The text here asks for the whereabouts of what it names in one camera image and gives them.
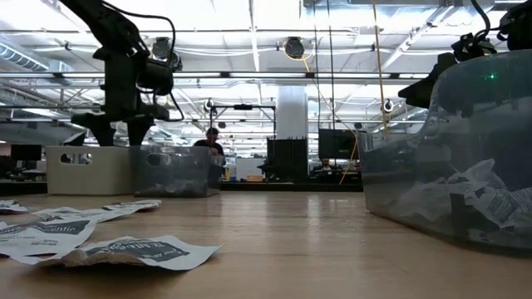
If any long ceiling light rail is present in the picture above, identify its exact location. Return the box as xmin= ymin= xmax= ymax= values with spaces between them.
xmin=135 ymin=71 xmax=442 ymax=81

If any black cabinet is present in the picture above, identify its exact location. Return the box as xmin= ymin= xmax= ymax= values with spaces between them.
xmin=266 ymin=137 xmax=310 ymax=184

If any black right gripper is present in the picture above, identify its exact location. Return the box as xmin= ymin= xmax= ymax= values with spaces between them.
xmin=397 ymin=32 xmax=532 ymax=117

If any distant black rig frame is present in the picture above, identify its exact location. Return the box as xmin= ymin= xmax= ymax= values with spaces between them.
xmin=208 ymin=103 xmax=278 ymax=159

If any orange hanging cable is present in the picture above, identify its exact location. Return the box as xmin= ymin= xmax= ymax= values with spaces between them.
xmin=372 ymin=0 xmax=388 ymax=134

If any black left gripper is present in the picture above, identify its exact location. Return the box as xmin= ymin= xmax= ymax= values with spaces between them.
xmin=71 ymin=45 xmax=170 ymax=147

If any white building column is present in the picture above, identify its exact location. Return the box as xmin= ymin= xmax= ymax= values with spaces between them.
xmin=275 ymin=85 xmax=309 ymax=140

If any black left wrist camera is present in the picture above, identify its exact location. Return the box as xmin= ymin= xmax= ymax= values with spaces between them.
xmin=138 ymin=57 xmax=175 ymax=97

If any silver ceiling duct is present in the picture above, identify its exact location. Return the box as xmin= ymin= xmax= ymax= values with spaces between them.
xmin=0 ymin=41 xmax=75 ymax=72

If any yellow hanging cable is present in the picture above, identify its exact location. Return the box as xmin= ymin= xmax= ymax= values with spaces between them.
xmin=282 ymin=41 xmax=359 ymax=186

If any light grey plastic bin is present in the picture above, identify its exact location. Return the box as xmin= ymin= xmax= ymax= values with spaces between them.
xmin=45 ymin=145 xmax=134 ymax=197

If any black monitor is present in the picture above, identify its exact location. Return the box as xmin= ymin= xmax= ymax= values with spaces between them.
xmin=317 ymin=128 xmax=359 ymax=160
xmin=9 ymin=143 xmax=43 ymax=163

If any person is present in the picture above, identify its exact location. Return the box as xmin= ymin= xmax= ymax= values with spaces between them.
xmin=192 ymin=126 xmax=226 ymax=157
xmin=318 ymin=157 xmax=337 ymax=174

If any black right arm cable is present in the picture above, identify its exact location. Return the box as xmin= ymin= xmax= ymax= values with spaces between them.
xmin=469 ymin=0 xmax=500 ymax=42

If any white alcohol wipe packet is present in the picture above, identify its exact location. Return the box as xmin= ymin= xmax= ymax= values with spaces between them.
xmin=386 ymin=178 xmax=453 ymax=224
xmin=446 ymin=158 xmax=498 ymax=188
xmin=143 ymin=184 xmax=180 ymax=197
xmin=465 ymin=181 xmax=532 ymax=230
xmin=0 ymin=199 xmax=28 ymax=215
xmin=31 ymin=206 xmax=139 ymax=224
xmin=11 ymin=234 xmax=224 ymax=272
xmin=0 ymin=218 xmax=98 ymax=259
xmin=102 ymin=199 xmax=162 ymax=211

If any brown translucent plastic bin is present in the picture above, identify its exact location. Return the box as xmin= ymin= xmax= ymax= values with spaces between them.
xmin=128 ymin=145 xmax=226 ymax=199
xmin=354 ymin=48 xmax=532 ymax=252

